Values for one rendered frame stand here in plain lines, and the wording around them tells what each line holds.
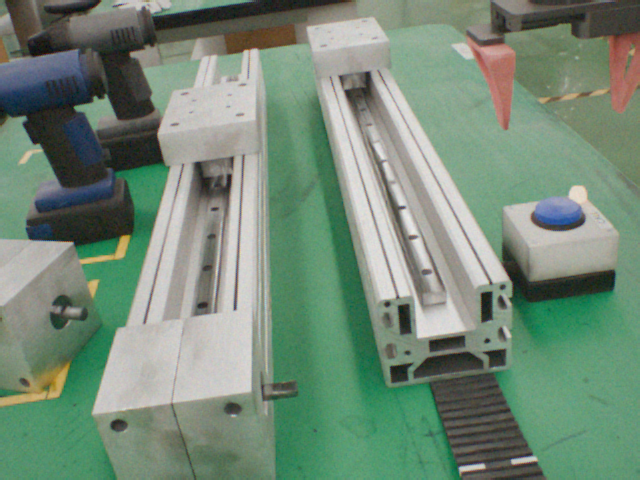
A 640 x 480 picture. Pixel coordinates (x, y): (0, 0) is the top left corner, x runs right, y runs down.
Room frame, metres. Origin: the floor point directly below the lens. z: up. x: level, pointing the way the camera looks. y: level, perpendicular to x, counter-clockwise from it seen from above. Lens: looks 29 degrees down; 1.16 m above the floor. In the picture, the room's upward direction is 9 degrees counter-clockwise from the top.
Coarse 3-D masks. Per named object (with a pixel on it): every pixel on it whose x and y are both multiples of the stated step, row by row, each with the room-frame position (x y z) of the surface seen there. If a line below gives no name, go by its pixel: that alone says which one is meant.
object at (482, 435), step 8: (496, 424) 0.36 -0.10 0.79; (504, 424) 0.35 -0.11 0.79; (512, 424) 0.35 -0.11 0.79; (448, 432) 0.36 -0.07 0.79; (456, 432) 0.35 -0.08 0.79; (464, 432) 0.35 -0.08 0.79; (472, 432) 0.35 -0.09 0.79; (480, 432) 0.35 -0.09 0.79; (488, 432) 0.35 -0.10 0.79; (496, 432) 0.35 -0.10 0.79; (504, 432) 0.35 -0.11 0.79; (512, 432) 0.34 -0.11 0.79; (520, 432) 0.34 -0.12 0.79; (448, 440) 0.35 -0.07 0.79; (456, 440) 0.35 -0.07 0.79; (464, 440) 0.34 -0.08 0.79; (472, 440) 0.34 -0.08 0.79; (480, 440) 0.34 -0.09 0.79; (488, 440) 0.34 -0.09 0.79; (496, 440) 0.34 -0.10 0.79; (504, 440) 0.34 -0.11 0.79; (512, 440) 0.34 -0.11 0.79; (456, 448) 0.34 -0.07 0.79
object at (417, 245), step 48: (336, 96) 0.90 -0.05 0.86; (384, 96) 0.87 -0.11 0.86; (336, 144) 0.74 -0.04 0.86; (384, 144) 0.78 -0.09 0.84; (384, 192) 0.66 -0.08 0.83; (432, 192) 0.58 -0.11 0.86; (384, 240) 0.51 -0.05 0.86; (432, 240) 0.56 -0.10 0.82; (480, 240) 0.48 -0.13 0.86; (384, 288) 0.44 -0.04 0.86; (432, 288) 0.47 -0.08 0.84; (480, 288) 0.42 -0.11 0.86; (384, 336) 0.42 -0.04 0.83; (432, 336) 0.42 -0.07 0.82; (480, 336) 0.42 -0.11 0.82
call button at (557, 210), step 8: (544, 200) 0.55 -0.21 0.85; (552, 200) 0.55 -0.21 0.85; (560, 200) 0.55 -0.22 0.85; (568, 200) 0.55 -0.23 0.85; (536, 208) 0.55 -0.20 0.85; (544, 208) 0.54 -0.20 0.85; (552, 208) 0.54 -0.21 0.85; (560, 208) 0.54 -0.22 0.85; (568, 208) 0.53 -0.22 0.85; (576, 208) 0.53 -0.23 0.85; (536, 216) 0.54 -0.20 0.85; (544, 216) 0.53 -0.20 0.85; (552, 216) 0.53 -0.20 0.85; (560, 216) 0.52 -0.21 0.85; (568, 216) 0.52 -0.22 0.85; (576, 216) 0.52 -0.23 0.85; (560, 224) 0.52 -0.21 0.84
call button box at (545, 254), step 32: (512, 224) 0.55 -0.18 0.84; (544, 224) 0.53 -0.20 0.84; (576, 224) 0.52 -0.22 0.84; (608, 224) 0.52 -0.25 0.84; (512, 256) 0.55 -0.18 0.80; (544, 256) 0.50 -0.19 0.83; (576, 256) 0.50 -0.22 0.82; (608, 256) 0.50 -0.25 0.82; (544, 288) 0.50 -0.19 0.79; (576, 288) 0.50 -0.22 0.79; (608, 288) 0.50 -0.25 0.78
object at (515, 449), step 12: (492, 444) 0.34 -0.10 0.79; (504, 444) 0.33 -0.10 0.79; (516, 444) 0.33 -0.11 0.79; (456, 456) 0.33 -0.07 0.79; (468, 456) 0.33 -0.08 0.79; (480, 456) 0.33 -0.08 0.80; (492, 456) 0.32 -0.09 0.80; (504, 456) 0.32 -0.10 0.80; (516, 456) 0.32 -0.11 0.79; (528, 456) 0.32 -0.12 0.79
